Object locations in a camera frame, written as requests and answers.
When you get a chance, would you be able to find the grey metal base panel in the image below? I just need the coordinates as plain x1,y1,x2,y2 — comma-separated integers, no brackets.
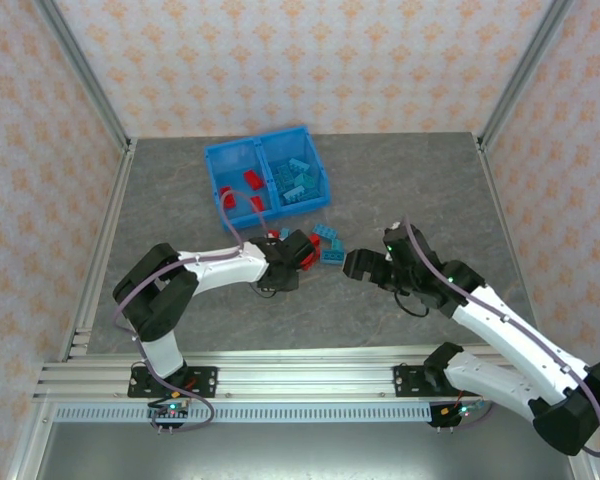
9,422,599,480

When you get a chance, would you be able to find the grey slotted cable duct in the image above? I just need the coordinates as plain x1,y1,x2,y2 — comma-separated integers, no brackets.
53,403,434,424

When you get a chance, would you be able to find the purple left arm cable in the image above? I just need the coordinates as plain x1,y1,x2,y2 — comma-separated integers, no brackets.
112,191,270,435

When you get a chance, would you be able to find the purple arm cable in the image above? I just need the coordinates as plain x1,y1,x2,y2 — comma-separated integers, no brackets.
112,191,270,435
402,215,600,459

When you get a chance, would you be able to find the blue plastic storage bin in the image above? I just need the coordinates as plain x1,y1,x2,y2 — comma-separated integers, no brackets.
203,137,284,234
255,124,333,221

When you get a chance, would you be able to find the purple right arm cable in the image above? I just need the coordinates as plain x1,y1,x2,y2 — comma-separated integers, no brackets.
402,215,600,459

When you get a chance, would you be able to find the long aluminium mounting rail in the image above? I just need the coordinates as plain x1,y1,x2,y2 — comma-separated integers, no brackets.
32,349,581,404

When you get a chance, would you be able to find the aluminium table side rail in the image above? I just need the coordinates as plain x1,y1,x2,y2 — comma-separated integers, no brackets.
57,138,139,364
474,133,551,351

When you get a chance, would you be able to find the short aluminium frame strut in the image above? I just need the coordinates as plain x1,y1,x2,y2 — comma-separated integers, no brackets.
7,402,56,480
569,452,600,480

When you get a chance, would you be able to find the aluminium frame post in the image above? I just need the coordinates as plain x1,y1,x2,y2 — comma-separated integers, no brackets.
32,0,134,154
477,0,577,152

